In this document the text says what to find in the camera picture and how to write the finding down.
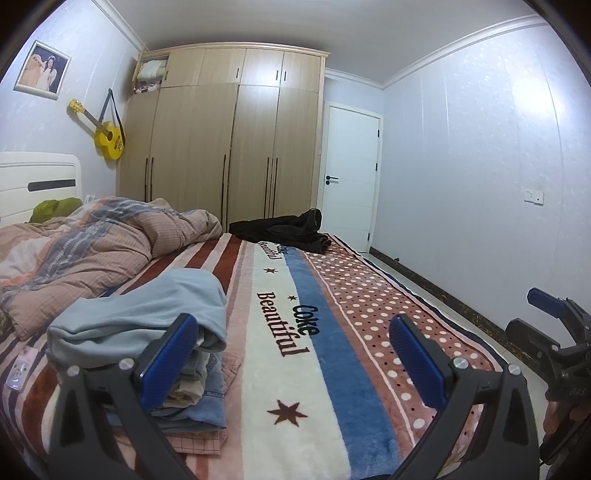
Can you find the white bed headboard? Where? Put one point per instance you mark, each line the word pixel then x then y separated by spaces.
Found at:
pixel 41 170

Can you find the green cloth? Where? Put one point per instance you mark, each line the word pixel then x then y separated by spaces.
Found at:
pixel 55 210

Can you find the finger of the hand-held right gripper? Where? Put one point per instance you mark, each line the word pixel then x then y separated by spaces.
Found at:
pixel 545 300
pixel 531 339

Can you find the folded beige garment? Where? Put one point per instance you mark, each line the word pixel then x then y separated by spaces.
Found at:
pixel 196 376

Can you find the light blue pants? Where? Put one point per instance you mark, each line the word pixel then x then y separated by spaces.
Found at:
pixel 138 304

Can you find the folded pink checkered garment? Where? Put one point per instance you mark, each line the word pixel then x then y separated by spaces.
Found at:
pixel 198 443

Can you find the framed wall picture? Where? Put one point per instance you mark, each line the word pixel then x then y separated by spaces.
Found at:
pixel 44 69

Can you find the folded bedding in wardrobe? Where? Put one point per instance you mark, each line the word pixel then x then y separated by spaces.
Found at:
pixel 150 76

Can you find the white door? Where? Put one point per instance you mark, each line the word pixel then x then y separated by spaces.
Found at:
pixel 351 161

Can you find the striped printed bed blanket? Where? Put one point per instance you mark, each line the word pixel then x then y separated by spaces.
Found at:
pixel 286 415

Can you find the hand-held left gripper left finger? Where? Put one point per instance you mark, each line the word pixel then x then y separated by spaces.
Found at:
pixel 168 360

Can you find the yellow guitar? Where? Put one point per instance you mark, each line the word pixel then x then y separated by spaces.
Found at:
pixel 108 141

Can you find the pink striped quilt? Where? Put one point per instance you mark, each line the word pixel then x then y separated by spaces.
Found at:
pixel 92 244

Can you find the person's right hand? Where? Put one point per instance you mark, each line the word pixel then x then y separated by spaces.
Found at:
pixel 553 417

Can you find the wooden wardrobe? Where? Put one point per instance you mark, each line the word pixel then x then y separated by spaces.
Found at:
pixel 194 138

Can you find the dark baseboard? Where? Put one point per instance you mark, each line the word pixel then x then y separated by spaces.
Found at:
pixel 461 304

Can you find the folded blue jeans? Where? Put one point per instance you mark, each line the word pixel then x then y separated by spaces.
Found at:
pixel 210 401

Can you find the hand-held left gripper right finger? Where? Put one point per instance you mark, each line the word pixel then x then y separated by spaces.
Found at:
pixel 418 364

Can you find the phone in clear case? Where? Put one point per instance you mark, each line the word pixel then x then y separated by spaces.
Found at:
pixel 21 369

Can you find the black garment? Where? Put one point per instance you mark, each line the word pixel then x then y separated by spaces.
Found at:
pixel 286 233

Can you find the white wall socket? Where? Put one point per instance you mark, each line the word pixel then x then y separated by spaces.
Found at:
pixel 534 196

